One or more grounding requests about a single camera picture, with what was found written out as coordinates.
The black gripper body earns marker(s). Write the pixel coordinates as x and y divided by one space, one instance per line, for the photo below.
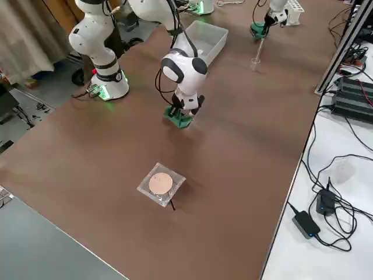
177 103
267 23

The clear glass test tube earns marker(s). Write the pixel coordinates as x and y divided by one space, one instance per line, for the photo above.
260 48

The small clear glass beaker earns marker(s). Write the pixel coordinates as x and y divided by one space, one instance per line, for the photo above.
255 67

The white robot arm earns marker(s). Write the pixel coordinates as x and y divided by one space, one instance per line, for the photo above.
96 43
277 14

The white test tube rack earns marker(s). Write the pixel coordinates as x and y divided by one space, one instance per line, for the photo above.
295 16

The translucent white plastic box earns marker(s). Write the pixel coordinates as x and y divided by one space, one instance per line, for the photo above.
215 43

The black caster wheel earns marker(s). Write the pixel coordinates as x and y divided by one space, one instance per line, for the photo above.
78 77

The black power supply unit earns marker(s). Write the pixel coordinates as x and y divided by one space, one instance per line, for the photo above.
352 109
355 87

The black power adapter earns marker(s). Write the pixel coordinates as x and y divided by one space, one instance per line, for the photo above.
327 202
306 224

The beige curtain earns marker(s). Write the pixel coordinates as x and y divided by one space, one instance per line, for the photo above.
29 35

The grey side table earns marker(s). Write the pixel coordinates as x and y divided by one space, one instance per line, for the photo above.
35 248

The aluminium frame post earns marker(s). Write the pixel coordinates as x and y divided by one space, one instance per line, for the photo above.
341 49

